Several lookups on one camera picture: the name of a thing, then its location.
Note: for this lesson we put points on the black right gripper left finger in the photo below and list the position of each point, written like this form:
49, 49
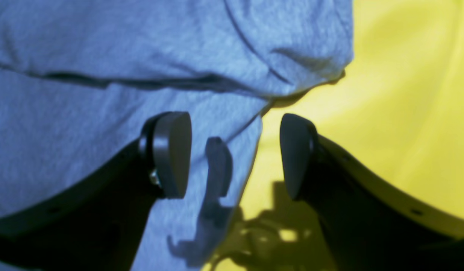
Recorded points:
98, 223

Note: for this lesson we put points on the yellow table cloth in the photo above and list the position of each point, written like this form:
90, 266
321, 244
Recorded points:
399, 110

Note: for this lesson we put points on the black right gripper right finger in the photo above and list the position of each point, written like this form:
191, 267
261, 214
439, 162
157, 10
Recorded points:
368, 224

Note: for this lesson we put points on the grey t-shirt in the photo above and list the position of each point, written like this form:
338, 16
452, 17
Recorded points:
79, 78

